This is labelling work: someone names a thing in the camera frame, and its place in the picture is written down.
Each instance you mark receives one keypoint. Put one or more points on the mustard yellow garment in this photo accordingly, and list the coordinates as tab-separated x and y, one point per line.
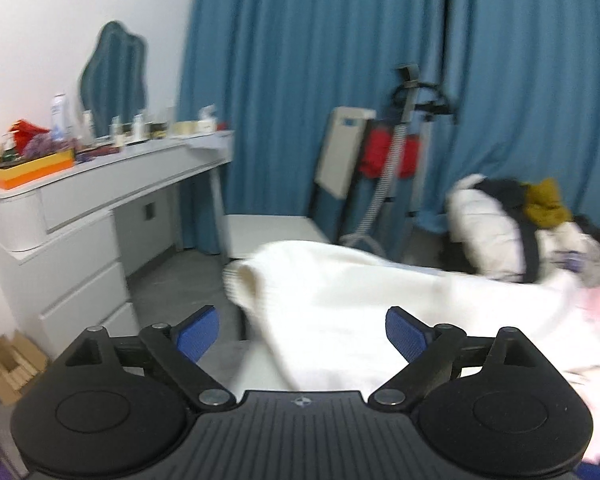
543	204

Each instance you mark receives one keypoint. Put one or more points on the orange tray with items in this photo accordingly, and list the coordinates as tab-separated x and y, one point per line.
35	169

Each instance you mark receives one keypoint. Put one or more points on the garment steamer stand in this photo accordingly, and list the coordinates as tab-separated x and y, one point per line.
420	103

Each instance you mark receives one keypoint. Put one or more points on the red garment on stand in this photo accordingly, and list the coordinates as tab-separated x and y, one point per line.
380	152

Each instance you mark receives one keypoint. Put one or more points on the wavy blue framed mirror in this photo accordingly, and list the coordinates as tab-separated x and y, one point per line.
113	83

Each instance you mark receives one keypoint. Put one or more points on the blue curtain right panel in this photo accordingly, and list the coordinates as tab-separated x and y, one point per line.
524	76

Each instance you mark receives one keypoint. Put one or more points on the tissue box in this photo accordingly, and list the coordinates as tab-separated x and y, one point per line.
207	122

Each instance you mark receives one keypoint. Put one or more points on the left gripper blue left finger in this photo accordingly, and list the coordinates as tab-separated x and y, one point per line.
174	352

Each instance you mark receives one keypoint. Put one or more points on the black and white chair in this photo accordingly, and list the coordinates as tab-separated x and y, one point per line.
339	156

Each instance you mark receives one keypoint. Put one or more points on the white zip sweatshirt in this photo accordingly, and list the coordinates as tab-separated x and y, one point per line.
326	317

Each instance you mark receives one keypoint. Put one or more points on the blue curtain panel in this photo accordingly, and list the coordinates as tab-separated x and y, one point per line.
275	69
524	76

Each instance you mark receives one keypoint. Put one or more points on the cardboard box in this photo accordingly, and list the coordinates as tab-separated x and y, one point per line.
21	364

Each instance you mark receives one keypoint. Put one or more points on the white spray bottle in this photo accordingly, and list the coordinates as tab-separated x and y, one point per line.
59	118

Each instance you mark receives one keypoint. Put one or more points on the grey white crumpled clothes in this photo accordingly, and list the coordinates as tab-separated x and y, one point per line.
568	248

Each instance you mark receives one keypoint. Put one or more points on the blue curtain left panel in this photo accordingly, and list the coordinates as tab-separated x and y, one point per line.
275	69

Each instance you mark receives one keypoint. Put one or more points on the white dressing table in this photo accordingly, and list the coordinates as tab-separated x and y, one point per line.
60	261

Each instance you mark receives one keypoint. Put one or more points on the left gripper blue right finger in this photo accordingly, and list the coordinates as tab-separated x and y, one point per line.
429	352

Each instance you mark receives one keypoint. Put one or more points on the white puffer jacket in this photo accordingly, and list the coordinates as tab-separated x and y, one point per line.
472	221

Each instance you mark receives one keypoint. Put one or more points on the black garment on pile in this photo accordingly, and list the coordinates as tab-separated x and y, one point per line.
514	250

